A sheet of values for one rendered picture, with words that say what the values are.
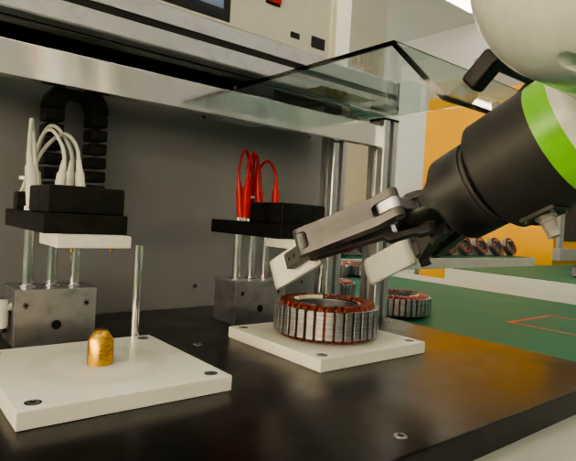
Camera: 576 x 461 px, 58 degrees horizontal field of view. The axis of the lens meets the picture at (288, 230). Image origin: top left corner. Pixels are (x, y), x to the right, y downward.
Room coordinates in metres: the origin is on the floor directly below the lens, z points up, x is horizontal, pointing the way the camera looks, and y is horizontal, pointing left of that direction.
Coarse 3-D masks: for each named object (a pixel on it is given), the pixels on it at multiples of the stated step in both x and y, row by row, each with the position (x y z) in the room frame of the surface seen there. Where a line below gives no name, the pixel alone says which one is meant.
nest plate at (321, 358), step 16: (240, 336) 0.55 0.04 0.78; (256, 336) 0.53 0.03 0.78; (272, 336) 0.54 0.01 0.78; (384, 336) 0.57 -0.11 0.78; (400, 336) 0.57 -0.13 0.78; (272, 352) 0.51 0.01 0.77; (288, 352) 0.49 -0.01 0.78; (304, 352) 0.48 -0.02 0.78; (320, 352) 0.48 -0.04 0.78; (336, 352) 0.48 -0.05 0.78; (352, 352) 0.49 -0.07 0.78; (368, 352) 0.49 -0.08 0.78; (384, 352) 0.51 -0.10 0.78; (400, 352) 0.52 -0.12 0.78; (416, 352) 0.54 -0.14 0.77; (320, 368) 0.46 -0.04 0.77; (336, 368) 0.47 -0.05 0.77
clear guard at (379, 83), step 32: (320, 64) 0.53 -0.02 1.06; (352, 64) 0.52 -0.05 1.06; (384, 64) 0.52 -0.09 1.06; (416, 64) 0.44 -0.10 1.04; (448, 64) 0.50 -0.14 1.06; (288, 96) 0.68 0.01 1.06; (320, 96) 0.67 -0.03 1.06; (352, 96) 0.66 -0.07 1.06; (384, 96) 0.65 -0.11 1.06; (416, 96) 0.64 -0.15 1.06; (448, 96) 0.42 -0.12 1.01; (480, 96) 0.48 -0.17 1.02
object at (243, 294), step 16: (224, 288) 0.65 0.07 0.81; (240, 288) 0.63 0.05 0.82; (256, 288) 0.65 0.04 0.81; (272, 288) 0.67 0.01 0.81; (224, 304) 0.65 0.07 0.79; (240, 304) 0.64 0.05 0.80; (256, 304) 0.65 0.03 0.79; (272, 304) 0.67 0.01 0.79; (224, 320) 0.65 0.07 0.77; (240, 320) 0.64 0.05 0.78; (256, 320) 0.65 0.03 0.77; (272, 320) 0.67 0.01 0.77
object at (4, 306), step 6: (0, 300) 0.48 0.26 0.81; (6, 300) 0.48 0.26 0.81; (0, 306) 0.48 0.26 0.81; (6, 306) 0.48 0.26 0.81; (0, 312) 0.48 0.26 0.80; (6, 312) 0.48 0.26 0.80; (0, 318) 0.48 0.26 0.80; (6, 318) 0.48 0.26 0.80; (0, 324) 0.48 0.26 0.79; (6, 324) 0.48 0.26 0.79; (0, 330) 0.48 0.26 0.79; (6, 330) 0.49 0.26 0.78
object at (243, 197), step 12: (240, 156) 0.67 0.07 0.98; (252, 156) 0.68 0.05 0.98; (252, 168) 0.69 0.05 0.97; (252, 180) 0.70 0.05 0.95; (276, 180) 0.67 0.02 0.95; (240, 192) 0.67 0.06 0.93; (252, 192) 0.71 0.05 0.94; (276, 192) 0.67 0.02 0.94; (240, 204) 0.66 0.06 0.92; (240, 216) 0.66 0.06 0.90
